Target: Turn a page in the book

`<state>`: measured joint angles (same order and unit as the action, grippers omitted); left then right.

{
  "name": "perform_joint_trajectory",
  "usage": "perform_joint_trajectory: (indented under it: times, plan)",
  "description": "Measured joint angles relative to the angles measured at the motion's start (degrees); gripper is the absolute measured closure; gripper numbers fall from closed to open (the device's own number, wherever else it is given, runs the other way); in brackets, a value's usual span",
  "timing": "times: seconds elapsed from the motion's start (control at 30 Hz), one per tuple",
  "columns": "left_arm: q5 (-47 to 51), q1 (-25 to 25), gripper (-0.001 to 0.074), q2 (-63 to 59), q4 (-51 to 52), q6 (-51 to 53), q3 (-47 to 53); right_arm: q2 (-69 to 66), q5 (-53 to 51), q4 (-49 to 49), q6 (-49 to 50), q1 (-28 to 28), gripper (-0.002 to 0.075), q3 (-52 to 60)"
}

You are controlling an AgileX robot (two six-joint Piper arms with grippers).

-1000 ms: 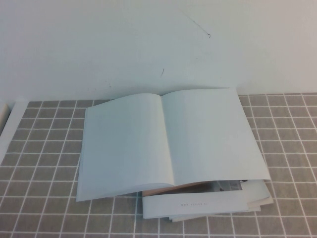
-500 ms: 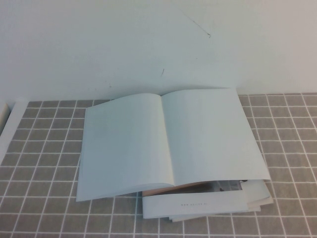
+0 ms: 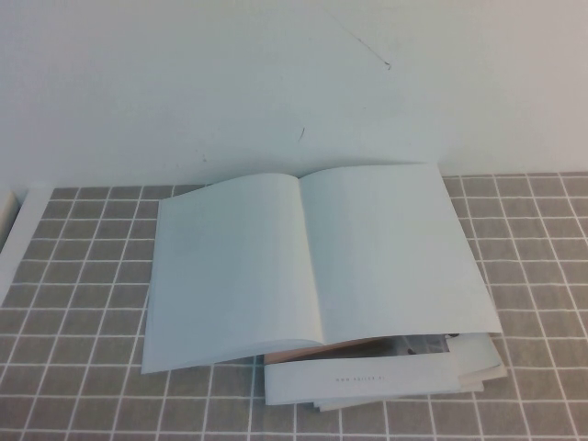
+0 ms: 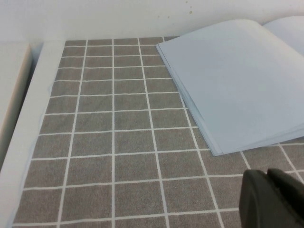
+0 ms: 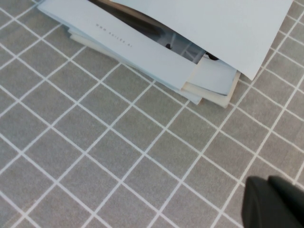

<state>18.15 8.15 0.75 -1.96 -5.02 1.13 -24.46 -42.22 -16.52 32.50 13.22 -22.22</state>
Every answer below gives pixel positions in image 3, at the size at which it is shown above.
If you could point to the white-paged book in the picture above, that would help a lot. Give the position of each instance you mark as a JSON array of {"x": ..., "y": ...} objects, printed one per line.
[{"x": 376, "y": 275}]

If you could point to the white booklet with web address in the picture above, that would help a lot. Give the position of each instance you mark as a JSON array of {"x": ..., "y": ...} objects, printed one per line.
[{"x": 321, "y": 383}]

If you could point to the grey checked tablecloth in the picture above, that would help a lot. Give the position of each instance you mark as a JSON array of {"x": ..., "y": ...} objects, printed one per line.
[{"x": 92, "y": 275}]

